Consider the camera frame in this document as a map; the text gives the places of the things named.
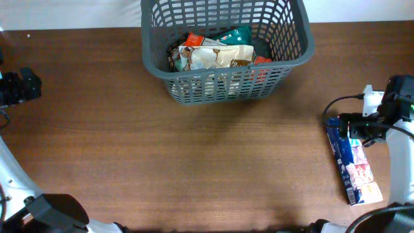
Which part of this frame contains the blue Kleenex tissue pack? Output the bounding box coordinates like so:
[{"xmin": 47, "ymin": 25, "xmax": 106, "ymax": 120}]
[{"xmin": 326, "ymin": 117, "xmax": 383, "ymax": 206}]

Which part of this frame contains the green red coffee packet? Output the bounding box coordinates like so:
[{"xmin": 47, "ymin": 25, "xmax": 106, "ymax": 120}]
[{"xmin": 212, "ymin": 26, "xmax": 252, "ymax": 45}]

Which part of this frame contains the beige brown snack bag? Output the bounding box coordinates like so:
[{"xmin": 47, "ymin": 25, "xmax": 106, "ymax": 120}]
[{"xmin": 168, "ymin": 47, "xmax": 180, "ymax": 72}]

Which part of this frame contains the beige white snack bag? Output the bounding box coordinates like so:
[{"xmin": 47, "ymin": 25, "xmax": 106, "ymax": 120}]
[{"xmin": 175, "ymin": 45, "xmax": 254, "ymax": 71}]

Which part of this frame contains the yellow orange pasta packet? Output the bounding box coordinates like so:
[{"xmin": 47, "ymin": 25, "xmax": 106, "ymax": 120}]
[{"xmin": 181, "ymin": 33, "xmax": 272, "ymax": 65}]

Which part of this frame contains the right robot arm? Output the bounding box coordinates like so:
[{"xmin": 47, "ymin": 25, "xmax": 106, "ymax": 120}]
[{"xmin": 303, "ymin": 74, "xmax": 413, "ymax": 232}]

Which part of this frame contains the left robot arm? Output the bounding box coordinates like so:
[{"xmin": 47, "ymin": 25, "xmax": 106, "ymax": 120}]
[{"xmin": 1, "ymin": 67, "xmax": 129, "ymax": 233}]

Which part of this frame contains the grey plastic basket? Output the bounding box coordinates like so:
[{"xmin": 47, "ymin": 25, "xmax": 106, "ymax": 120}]
[{"xmin": 141, "ymin": 0, "xmax": 315, "ymax": 104}]

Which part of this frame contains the left black cable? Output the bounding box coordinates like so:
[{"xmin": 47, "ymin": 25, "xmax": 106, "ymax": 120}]
[{"xmin": 0, "ymin": 109, "xmax": 11, "ymax": 130}]

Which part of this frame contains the black cable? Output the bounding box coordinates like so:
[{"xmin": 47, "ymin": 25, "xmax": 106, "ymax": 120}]
[
  {"xmin": 321, "ymin": 93, "xmax": 414, "ymax": 148},
  {"xmin": 0, "ymin": 109, "xmax": 11, "ymax": 130}
]

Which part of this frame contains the right black cable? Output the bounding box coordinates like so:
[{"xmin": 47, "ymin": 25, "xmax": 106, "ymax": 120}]
[{"xmin": 321, "ymin": 93, "xmax": 414, "ymax": 148}]

